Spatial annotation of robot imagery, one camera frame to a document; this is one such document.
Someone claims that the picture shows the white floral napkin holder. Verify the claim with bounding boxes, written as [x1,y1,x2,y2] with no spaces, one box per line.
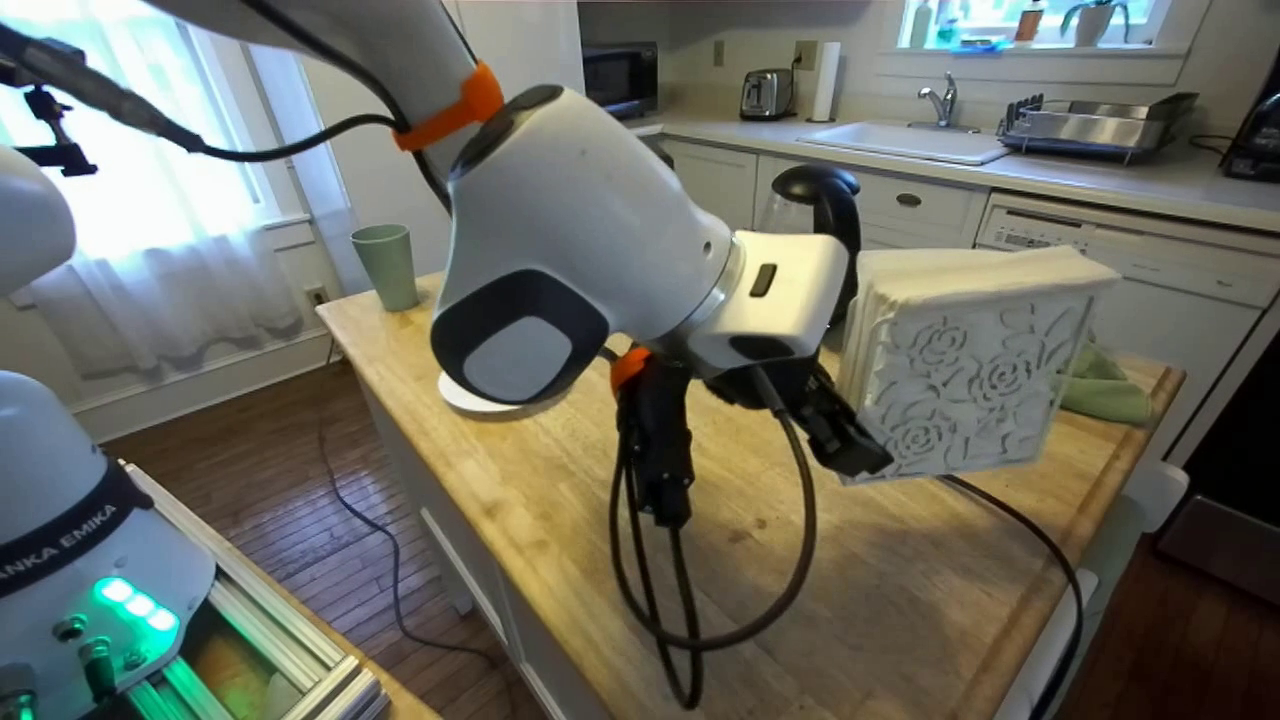
[838,246,1122,487]

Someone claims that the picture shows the black electric kettle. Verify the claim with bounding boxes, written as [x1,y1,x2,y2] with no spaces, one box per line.
[764,164,864,323]

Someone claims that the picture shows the white kitchen cabinet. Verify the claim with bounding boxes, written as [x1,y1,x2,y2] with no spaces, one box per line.
[655,136,993,251]

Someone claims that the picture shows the stack of white napkins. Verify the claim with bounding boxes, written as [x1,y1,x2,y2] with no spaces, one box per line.
[858,246,1120,305]

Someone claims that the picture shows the white sink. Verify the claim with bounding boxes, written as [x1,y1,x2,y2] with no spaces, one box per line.
[798,120,1013,167]

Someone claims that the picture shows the silver toaster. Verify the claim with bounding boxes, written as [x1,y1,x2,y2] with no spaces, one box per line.
[739,67,797,122]

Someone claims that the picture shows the white round plate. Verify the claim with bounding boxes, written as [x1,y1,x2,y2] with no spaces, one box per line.
[437,370,563,417]

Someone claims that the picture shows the paper towel roll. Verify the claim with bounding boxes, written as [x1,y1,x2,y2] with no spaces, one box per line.
[809,41,844,124]

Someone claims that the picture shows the green cloth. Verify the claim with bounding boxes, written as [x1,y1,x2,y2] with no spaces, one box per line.
[1054,340,1157,427]

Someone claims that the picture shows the silver tap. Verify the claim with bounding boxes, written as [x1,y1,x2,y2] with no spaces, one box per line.
[917,71,960,129]

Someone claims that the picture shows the black microwave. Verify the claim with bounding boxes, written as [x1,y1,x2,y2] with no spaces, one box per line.
[581,41,660,122]

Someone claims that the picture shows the white chair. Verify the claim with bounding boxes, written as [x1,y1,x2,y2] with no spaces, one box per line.
[990,460,1191,720]

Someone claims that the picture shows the green plastic cup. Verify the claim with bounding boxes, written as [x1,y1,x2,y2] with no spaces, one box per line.
[350,223,422,314]

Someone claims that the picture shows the metal dish rack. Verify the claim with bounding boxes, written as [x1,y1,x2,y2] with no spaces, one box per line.
[996,91,1200,163]

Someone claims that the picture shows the white dishwasher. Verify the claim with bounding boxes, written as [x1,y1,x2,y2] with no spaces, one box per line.
[974,191,1280,463]

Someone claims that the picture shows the black oven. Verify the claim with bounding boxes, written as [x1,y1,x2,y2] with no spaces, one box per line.
[1158,325,1280,606]

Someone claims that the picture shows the potted plant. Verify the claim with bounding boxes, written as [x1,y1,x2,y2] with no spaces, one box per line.
[1060,0,1133,49]

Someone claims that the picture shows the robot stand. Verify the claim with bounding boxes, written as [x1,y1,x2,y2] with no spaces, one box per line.
[118,460,441,720]

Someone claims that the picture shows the black coffee maker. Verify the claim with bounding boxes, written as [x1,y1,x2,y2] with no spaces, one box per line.
[1221,55,1280,184]

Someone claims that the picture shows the window with white curtain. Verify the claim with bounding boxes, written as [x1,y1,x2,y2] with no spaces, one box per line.
[0,0,353,383]

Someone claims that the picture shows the black cable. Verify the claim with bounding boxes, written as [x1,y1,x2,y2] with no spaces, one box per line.
[317,338,503,673]
[938,473,1088,720]

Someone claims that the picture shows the camera on mount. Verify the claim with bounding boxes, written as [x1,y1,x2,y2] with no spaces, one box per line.
[0,38,101,180]

